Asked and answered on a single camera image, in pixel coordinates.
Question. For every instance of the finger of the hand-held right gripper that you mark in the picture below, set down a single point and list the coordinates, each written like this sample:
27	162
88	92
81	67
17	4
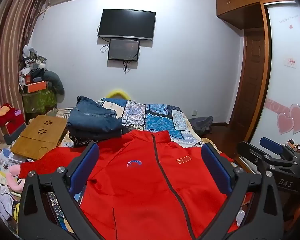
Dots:
272	145
252	156

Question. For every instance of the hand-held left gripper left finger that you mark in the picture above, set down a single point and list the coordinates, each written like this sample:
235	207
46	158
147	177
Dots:
89	161

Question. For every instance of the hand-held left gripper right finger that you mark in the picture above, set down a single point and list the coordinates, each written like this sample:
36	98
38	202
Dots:
213	166

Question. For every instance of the red zip jacket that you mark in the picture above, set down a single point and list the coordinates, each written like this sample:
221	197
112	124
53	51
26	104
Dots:
140	187

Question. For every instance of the dark patterned folded garment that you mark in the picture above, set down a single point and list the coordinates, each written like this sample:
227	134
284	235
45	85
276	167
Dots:
77	141

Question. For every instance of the grey bag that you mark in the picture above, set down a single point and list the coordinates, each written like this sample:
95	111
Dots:
201	125

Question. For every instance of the folded blue jeans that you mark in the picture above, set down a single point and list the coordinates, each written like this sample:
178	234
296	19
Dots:
92	116

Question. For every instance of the wooden lap desk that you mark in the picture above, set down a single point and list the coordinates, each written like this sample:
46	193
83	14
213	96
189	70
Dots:
38	136

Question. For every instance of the brown wooden door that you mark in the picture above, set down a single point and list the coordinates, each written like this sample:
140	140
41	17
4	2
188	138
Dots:
252	80

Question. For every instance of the blue patchwork bed cover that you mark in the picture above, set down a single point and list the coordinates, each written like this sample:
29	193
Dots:
162	120

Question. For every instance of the yellow foam tube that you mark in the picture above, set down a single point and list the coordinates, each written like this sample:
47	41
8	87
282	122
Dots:
118	91

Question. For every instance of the pink plush toy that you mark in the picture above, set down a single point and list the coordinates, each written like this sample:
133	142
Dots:
13	177

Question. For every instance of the green patterned cloth cover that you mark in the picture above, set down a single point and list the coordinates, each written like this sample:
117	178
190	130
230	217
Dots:
38	101

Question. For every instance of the white heart-print sliding door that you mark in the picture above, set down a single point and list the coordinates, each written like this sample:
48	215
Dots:
287	67

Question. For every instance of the red box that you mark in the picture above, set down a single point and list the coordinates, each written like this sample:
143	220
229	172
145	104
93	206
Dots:
15	125

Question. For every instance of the heap of papers and cloths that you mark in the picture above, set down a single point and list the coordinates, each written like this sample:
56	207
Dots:
2	180

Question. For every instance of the orange box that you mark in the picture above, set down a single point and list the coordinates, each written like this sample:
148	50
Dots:
35	86

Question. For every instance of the red flower plush toy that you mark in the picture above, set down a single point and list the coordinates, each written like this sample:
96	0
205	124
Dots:
3	113

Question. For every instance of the pile of mixed clutter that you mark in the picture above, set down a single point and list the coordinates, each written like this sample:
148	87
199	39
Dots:
30	62

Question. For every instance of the striped pink brown curtain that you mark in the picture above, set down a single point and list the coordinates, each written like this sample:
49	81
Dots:
12	42

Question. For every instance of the wooden overhead cabinet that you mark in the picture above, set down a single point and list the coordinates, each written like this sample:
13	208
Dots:
240	2

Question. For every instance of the white wall socket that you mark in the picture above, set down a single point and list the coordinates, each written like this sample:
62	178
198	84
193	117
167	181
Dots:
194	112

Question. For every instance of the small black wall monitor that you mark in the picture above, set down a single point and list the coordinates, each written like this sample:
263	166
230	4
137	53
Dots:
123	49

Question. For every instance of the large black wall television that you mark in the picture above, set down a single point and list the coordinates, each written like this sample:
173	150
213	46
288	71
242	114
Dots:
127	23

